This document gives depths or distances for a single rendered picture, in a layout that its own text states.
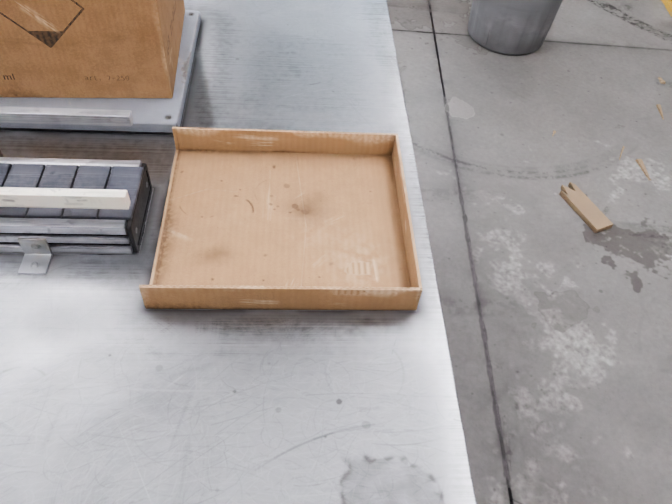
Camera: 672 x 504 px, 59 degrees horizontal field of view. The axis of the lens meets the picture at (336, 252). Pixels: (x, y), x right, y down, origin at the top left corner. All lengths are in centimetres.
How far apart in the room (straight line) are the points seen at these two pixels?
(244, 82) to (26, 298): 46
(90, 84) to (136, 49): 9
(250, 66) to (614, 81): 204
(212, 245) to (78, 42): 33
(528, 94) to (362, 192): 184
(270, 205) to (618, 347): 128
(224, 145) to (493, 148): 154
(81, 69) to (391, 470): 65
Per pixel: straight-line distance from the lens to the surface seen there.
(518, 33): 271
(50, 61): 91
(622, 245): 210
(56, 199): 70
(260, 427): 60
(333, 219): 75
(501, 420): 160
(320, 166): 82
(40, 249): 76
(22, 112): 74
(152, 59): 87
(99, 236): 73
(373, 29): 111
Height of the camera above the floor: 139
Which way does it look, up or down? 51 degrees down
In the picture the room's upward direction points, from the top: 6 degrees clockwise
